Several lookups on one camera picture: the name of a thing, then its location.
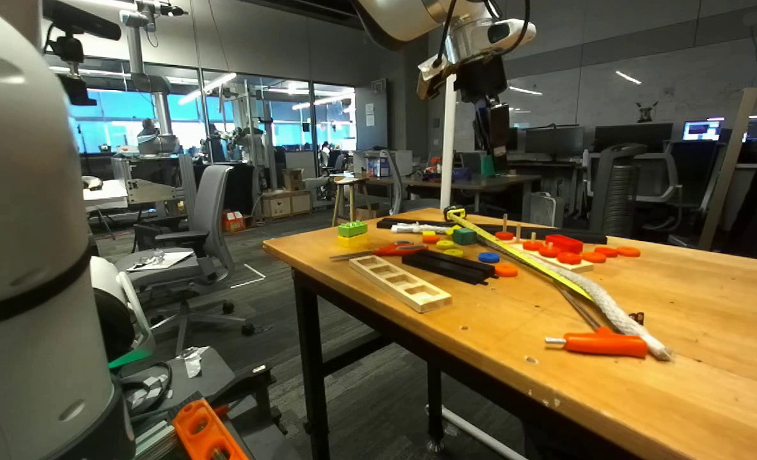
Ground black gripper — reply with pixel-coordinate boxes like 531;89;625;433
456;54;513;161

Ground dark computer monitor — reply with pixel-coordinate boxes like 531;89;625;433
594;123;674;157
510;125;585;159

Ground orange marker pen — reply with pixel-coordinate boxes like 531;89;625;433
541;330;651;361

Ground green toy brick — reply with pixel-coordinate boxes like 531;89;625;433
334;221;370;241

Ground grey office chair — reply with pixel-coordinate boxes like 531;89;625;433
130;161;259;352

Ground white vertical pole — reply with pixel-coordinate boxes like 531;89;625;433
437;75;462;215

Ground wooden stool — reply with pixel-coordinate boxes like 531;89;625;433
325;173;374;228

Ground black metal table frame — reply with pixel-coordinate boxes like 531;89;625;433
292;267;568;460

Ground orange toy pieces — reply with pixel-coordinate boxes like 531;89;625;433
513;241;595;274

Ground orange plastic piece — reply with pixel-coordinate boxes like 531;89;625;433
172;396;251;460

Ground lit computer monitor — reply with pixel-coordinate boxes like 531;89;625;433
682;118;726;145

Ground red block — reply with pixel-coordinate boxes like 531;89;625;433
544;233;585;255

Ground short black bar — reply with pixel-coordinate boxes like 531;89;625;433
412;245;498;281
402;253;492;290

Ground black camera on stand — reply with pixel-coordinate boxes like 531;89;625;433
41;0;125;111

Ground leaning wooden plank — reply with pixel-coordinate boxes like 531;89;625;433
697;84;757;250

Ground yellow toy brick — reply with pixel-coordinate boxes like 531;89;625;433
334;233;374;253

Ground wooden compartment tray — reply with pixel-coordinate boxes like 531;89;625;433
347;253;456;314

